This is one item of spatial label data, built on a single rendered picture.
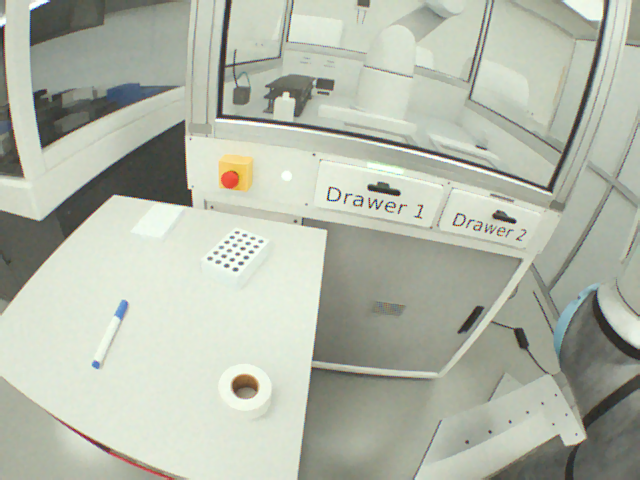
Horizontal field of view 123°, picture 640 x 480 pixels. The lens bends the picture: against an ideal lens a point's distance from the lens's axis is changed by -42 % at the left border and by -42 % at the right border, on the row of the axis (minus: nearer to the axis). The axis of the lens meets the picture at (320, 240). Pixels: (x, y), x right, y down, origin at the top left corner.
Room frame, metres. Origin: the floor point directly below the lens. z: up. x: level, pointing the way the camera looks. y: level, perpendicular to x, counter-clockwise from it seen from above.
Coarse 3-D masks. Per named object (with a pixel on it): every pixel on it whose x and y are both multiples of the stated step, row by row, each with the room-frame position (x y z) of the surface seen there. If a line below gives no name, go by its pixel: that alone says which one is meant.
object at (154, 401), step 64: (64, 256) 0.32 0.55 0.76; (128, 256) 0.37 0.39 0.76; (192, 256) 0.42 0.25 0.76; (320, 256) 0.50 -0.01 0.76; (0, 320) 0.10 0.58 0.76; (64, 320) 0.17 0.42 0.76; (128, 320) 0.23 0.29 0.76; (192, 320) 0.27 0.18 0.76; (256, 320) 0.30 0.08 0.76; (64, 384) 0.07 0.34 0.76; (128, 384) 0.12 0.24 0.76; (192, 384) 0.16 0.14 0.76; (128, 448) 0.03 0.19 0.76; (192, 448) 0.06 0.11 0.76; (256, 448) 0.09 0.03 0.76
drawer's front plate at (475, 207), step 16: (464, 192) 0.62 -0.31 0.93; (448, 208) 0.61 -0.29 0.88; (464, 208) 0.61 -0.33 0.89; (480, 208) 0.61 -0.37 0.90; (496, 208) 0.62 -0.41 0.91; (512, 208) 0.62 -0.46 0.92; (448, 224) 0.61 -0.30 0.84; (464, 224) 0.61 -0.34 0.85; (480, 224) 0.62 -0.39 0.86; (496, 224) 0.62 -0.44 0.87; (512, 224) 0.62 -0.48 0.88; (528, 224) 0.62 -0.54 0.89; (496, 240) 0.62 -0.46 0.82; (512, 240) 0.62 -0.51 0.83; (528, 240) 0.62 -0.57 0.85
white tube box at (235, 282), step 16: (224, 240) 0.44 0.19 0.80; (240, 240) 0.46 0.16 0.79; (256, 240) 0.46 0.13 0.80; (208, 256) 0.39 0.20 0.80; (224, 256) 0.41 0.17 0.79; (240, 256) 0.41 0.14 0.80; (256, 256) 0.42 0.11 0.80; (208, 272) 0.37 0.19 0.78; (224, 272) 0.36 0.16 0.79; (240, 272) 0.37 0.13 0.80; (240, 288) 0.36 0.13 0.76
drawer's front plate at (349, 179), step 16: (320, 176) 0.60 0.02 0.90; (336, 176) 0.61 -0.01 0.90; (352, 176) 0.61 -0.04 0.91; (368, 176) 0.61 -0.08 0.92; (384, 176) 0.61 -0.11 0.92; (400, 176) 0.62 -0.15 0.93; (320, 192) 0.60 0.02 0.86; (336, 192) 0.61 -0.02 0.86; (352, 192) 0.61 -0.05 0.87; (368, 192) 0.61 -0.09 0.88; (416, 192) 0.61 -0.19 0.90; (432, 192) 0.61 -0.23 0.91; (336, 208) 0.61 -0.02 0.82; (352, 208) 0.61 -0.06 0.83; (368, 208) 0.61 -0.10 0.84; (384, 208) 0.61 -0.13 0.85; (416, 208) 0.61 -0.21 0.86; (432, 208) 0.61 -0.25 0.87; (416, 224) 0.61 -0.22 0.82
